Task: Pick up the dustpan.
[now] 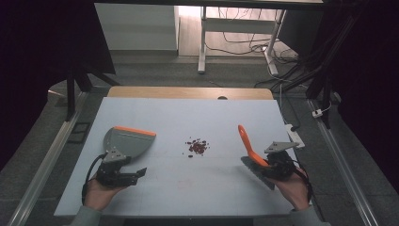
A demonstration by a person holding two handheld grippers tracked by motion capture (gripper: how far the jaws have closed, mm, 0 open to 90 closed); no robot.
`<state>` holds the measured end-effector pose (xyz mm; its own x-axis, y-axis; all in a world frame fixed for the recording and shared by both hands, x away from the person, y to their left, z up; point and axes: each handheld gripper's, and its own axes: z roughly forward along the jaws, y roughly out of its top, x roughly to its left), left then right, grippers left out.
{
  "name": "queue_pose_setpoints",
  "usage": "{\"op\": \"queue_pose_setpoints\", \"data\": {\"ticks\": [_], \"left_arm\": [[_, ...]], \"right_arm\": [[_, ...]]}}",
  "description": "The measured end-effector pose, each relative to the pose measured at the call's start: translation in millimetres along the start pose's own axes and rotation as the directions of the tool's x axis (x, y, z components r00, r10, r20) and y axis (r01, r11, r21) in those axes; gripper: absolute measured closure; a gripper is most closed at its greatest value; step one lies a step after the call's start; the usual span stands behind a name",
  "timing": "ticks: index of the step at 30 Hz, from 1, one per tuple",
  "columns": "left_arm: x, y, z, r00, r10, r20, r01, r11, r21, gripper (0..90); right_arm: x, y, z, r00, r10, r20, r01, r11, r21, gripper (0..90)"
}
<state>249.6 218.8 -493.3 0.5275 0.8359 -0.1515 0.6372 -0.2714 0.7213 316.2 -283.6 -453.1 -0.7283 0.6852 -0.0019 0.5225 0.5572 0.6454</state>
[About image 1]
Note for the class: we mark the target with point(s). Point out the white power strip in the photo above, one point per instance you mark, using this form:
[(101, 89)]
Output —
[(295, 135)]

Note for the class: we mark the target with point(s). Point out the grey dustpan with orange edge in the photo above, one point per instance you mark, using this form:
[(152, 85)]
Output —
[(128, 142)]

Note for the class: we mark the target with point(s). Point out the wooden table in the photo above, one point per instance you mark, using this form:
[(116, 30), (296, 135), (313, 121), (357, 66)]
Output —
[(188, 93)]

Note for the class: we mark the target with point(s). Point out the dark curtain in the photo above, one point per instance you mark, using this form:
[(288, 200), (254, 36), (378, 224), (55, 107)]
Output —
[(34, 62), (370, 88)]

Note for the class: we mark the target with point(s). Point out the aluminium rail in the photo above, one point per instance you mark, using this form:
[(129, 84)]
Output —
[(47, 157), (342, 163)]

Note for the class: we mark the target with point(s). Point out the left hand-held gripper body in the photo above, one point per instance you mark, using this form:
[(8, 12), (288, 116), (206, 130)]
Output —
[(109, 172)]

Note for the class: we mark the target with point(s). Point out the black tripod stand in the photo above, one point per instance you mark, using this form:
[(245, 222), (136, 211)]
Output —
[(71, 94)]

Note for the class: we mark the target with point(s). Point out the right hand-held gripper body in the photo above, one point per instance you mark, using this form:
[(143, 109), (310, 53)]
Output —
[(282, 163)]

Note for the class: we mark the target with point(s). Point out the white desk frame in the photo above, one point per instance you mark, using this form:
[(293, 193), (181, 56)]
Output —
[(238, 25)]

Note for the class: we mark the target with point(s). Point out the person's left hand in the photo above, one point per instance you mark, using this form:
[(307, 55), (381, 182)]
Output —
[(98, 194)]

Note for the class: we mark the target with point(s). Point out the person's right hand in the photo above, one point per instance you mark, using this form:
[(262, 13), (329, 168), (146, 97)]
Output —
[(291, 191)]

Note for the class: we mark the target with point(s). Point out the pile of red beans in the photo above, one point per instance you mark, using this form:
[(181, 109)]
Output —
[(197, 147)]

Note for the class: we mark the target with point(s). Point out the black metal stand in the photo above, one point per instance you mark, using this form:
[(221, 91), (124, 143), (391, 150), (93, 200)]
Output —
[(324, 94)]

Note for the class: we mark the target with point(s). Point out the orange brush with grey bristles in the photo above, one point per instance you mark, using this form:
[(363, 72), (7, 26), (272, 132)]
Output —
[(251, 147)]

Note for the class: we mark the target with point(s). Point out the black floor frame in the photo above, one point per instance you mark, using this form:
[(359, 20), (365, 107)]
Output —
[(79, 133)]

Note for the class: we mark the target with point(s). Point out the white cabinet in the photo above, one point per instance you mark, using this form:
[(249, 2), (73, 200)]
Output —
[(138, 28)]

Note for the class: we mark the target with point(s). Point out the small white adapter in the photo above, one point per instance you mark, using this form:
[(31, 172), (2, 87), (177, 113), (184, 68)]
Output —
[(317, 113)]

